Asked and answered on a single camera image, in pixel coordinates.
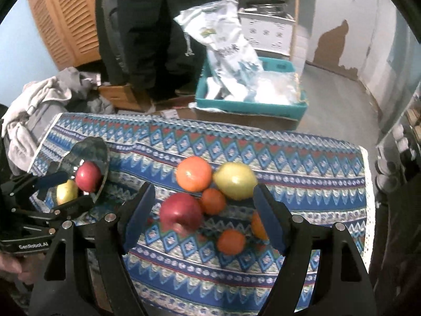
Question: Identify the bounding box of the large yellow-green citrus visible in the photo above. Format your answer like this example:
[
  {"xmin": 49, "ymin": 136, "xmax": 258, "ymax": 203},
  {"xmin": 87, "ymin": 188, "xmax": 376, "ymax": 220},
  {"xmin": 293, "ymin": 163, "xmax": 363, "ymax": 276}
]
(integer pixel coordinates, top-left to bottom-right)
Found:
[{"xmin": 213, "ymin": 162, "xmax": 258, "ymax": 201}]

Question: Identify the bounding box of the cardboard box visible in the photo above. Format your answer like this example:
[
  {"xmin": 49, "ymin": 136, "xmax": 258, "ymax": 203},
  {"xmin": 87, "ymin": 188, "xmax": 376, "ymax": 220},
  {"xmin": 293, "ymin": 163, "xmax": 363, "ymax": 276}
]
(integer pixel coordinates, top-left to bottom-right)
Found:
[{"xmin": 153, "ymin": 95, "xmax": 299, "ymax": 131}]

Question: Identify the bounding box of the wooden drawer box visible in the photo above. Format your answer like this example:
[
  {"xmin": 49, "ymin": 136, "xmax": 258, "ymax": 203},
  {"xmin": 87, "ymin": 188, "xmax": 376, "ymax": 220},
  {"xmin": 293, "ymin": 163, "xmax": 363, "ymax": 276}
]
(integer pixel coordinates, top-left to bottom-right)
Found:
[{"xmin": 98, "ymin": 84, "xmax": 152, "ymax": 112}]

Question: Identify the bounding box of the metal cooking pot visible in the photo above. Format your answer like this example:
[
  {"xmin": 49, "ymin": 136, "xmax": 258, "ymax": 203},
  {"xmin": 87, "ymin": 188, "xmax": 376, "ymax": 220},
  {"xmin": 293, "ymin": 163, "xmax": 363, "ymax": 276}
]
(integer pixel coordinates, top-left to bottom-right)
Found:
[{"xmin": 244, "ymin": 0, "xmax": 287, "ymax": 17}]

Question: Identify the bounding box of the pile of grey clothes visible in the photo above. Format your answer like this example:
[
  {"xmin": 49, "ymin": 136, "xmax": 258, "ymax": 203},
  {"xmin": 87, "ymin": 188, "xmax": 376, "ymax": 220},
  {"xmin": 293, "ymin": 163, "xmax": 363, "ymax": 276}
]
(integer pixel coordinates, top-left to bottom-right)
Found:
[{"xmin": 1, "ymin": 67, "xmax": 115, "ymax": 175}]

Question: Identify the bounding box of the dark red apple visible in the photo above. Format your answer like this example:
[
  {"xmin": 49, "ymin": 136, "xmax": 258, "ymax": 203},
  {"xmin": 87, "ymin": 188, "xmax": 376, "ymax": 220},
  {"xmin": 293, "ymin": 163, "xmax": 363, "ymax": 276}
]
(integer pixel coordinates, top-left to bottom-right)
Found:
[{"xmin": 75, "ymin": 161, "xmax": 101, "ymax": 192}]

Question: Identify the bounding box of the wooden louvered door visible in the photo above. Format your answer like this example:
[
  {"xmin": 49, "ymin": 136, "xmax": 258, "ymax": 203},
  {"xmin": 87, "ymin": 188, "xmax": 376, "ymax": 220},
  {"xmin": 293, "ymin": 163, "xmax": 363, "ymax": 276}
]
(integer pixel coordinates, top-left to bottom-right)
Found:
[{"xmin": 28, "ymin": 0, "xmax": 101, "ymax": 70}]

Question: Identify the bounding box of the small tangerine middle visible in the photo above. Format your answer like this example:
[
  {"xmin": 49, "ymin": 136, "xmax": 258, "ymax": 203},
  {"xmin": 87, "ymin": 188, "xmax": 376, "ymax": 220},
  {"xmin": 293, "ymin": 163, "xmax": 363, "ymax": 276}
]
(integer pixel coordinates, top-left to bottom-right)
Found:
[{"xmin": 199, "ymin": 187, "xmax": 226, "ymax": 215}]

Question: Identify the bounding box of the person in black clothes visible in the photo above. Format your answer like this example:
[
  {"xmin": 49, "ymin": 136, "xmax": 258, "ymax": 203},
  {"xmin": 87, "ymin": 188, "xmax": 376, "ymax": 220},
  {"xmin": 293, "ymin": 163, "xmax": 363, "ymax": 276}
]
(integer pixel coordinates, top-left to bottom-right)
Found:
[{"xmin": 96, "ymin": 0, "xmax": 219, "ymax": 101}]

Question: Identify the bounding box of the white patterned storage box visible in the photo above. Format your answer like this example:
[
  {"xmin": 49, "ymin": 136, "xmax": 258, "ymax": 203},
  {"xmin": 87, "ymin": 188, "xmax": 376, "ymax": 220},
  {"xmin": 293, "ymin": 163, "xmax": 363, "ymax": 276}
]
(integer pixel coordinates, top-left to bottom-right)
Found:
[{"xmin": 238, "ymin": 9, "xmax": 295, "ymax": 56}]

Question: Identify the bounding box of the patterned blue tablecloth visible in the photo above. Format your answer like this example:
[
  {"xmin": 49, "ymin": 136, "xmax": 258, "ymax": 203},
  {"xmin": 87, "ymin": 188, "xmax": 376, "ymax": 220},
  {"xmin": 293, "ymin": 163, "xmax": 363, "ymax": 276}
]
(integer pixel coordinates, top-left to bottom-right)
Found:
[{"xmin": 29, "ymin": 113, "xmax": 375, "ymax": 315}]

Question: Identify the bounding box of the orange tangerine top left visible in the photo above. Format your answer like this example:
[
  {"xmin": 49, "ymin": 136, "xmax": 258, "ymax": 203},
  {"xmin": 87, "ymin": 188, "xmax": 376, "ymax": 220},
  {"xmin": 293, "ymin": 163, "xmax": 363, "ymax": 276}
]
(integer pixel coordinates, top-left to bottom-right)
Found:
[{"xmin": 250, "ymin": 210, "xmax": 268, "ymax": 241}]

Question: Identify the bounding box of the tangerine near pear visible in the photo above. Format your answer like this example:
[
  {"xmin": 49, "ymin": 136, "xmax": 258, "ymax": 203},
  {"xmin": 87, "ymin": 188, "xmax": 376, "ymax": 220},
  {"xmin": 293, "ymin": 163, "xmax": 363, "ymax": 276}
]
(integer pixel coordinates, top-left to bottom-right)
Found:
[{"xmin": 216, "ymin": 229, "xmax": 246, "ymax": 255}]

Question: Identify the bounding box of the white printed plastic bag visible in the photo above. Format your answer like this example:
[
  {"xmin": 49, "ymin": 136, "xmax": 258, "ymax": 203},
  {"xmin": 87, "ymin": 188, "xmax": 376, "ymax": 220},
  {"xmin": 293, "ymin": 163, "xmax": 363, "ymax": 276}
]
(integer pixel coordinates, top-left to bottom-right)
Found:
[{"xmin": 175, "ymin": 0, "xmax": 303, "ymax": 105}]

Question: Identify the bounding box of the teal plastic crate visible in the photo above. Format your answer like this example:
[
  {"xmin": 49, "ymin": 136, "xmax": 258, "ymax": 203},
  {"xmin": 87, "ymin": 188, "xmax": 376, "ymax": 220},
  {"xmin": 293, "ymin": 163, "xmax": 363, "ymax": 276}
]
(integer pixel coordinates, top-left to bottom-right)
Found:
[{"xmin": 195, "ymin": 59, "xmax": 308, "ymax": 121}]

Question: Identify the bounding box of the person's left hand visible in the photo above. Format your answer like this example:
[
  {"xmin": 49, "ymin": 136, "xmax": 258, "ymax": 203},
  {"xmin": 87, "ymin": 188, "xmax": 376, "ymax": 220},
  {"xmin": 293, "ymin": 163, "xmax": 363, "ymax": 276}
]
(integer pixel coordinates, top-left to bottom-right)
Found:
[{"xmin": 0, "ymin": 253, "xmax": 45, "ymax": 285}]

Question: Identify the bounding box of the glass bowl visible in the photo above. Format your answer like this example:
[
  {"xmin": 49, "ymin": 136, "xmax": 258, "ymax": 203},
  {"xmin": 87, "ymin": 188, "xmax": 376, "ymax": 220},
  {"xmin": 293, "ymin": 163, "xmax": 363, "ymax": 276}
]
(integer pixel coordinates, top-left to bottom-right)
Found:
[{"xmin": 50, "ymin": 137, "xmax": 110, "ymax": 207}]

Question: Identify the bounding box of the large orange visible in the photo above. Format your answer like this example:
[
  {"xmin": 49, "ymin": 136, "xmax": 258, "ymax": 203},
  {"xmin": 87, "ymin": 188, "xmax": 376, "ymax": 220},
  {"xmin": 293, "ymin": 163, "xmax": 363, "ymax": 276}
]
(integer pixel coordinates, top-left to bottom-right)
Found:
[{"xmin": 176, "ymin": 156, "xmax": 212, "ymax": 192}]

